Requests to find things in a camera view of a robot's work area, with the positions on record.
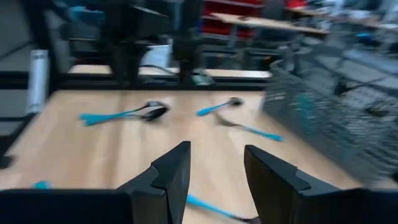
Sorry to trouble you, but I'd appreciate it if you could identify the white paper sheet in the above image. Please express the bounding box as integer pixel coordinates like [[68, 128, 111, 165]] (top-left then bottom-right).
[[140, 44, 174, 68]]

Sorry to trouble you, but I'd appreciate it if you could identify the black frame post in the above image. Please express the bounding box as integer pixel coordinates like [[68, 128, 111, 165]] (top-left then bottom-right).
[[172, 0, 203, 86]]

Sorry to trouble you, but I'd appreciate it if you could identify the wooden table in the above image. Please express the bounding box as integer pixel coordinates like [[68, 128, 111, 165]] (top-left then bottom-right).
[[210, 11, 330, 35]]

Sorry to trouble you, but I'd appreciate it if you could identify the teal-handled black fork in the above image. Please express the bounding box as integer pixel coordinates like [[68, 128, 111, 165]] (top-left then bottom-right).
[[213, 112, 284, 143]]

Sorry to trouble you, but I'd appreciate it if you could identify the red storage shelf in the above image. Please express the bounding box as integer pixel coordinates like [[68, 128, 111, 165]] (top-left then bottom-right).
[[201, 0, 265, 40]]

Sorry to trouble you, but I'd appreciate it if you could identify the small teal-handled black spoon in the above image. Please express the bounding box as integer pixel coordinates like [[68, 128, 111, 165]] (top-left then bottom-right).
[[195, 96, 245, 118], [185, 193, 261, 224]]

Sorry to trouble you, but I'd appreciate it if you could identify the white cylinder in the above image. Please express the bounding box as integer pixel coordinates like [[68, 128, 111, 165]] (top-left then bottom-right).
[[27, 49, 50, 114]]

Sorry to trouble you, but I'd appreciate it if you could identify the black table edge rail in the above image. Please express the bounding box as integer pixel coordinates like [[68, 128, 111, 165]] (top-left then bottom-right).
[[57, 72, 272, 91]]

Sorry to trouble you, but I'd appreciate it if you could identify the grey mesh cutlery basket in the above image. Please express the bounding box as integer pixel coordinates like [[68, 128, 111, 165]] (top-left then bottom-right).
[[262, 57, 398, 184]]

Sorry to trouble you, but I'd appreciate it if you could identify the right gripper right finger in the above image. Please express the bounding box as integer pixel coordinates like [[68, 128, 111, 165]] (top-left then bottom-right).
[[243, 144, 347, 224]]

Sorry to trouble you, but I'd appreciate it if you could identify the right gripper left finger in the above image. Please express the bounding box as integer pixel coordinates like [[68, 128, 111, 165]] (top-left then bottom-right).
[[116, 141, 192, 224]]

